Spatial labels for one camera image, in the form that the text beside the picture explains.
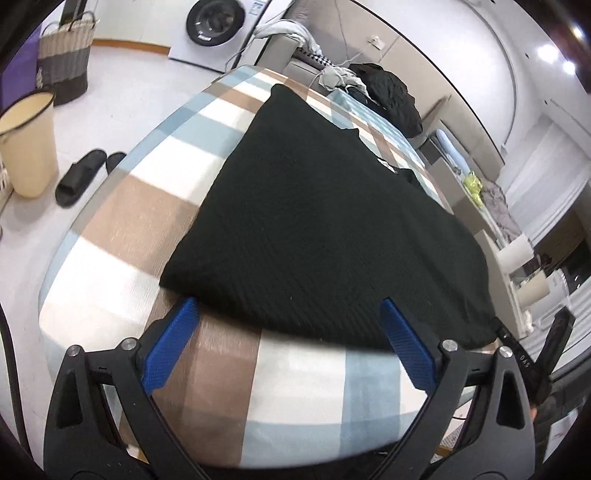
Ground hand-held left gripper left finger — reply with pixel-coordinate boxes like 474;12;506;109
44;298;206;480

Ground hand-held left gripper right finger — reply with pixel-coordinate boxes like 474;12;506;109
379;299;536;480

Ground black knit sweater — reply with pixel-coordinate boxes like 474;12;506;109
159;83;502;350

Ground light grey clothes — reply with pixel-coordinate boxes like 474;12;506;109
254;21;319;54

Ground cream cylindrical container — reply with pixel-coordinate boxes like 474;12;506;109
519;272;551;308

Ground large grey ledge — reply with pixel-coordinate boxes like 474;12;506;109
475;231;533;342

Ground white paper towel roll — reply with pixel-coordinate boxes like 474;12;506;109
499;233;534;278

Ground brown blue checked tablecloth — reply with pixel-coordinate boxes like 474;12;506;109
37;65;476;472

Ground grey blanket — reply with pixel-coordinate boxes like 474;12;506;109
480;180;522;241

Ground white curtain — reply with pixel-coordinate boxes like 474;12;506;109
503;115;591;243

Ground small grey ledge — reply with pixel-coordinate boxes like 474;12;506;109
427;134;463;214

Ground black slipper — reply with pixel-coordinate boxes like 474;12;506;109
105;151;128;176
55;148;106;207

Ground blue pillow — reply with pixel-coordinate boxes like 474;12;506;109
436;129;467;172

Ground grey bed headboard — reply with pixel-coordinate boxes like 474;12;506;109
416;95;505;168

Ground blue checked table cover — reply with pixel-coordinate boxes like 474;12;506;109
330;88;407;139

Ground beige waste bin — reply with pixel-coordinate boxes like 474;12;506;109
0;90;58;199

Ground black puffer jacket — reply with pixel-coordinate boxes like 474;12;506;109
348;62;424;138

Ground pale grey garment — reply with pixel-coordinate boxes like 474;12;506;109
318;65;365;91

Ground houndstooth cloth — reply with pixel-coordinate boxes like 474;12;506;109
300;46;334;68

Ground woven laundry basket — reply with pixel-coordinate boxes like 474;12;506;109
37;11;95;107

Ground grey sofa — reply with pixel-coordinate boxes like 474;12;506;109
256;0;453;134

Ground purple bag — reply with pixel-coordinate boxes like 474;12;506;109
0;23;44;112

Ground white washing machine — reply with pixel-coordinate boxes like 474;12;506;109
168;0;296;75

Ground black cable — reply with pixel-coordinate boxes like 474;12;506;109
0;302;29;457

